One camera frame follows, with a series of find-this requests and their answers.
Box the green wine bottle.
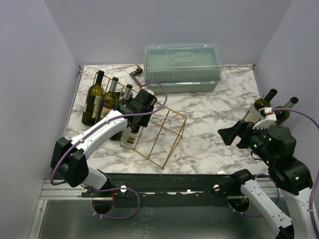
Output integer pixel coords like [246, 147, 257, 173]
[273, 97, 299, 126]
[81, 70, 105, 126]
[243, 89, 278, 123]
[95, 77, 119, 123]
[110, 84, 133, 141]

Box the clear glass liquor bottle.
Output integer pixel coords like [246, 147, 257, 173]
[120, 125, 140, 148]

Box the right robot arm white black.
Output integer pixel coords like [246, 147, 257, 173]
[218, 120, 319, 239]

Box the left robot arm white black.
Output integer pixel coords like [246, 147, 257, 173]
[50, 88, 157, 197]

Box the green plastic storage box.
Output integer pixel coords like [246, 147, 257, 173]
[144, 43, 223, 94]

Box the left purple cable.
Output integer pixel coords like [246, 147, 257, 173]
[50, 82, 168, 186]

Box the purple cable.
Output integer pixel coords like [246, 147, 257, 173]
[50, 82, 168, 186]
[273, 107, 319, 225]

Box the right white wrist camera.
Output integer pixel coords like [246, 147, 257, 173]
[253, 107, 277, 129]

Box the grey metal crank handle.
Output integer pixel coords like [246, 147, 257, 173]
[129, 61, 145, 89]

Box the gold wire wine rack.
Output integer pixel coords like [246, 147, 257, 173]
[93, 72, 187, 171]

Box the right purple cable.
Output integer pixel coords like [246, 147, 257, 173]
[273, 107, 319, 225]

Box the black metal base rail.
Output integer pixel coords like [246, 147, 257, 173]
[74, 173, 249, 211]

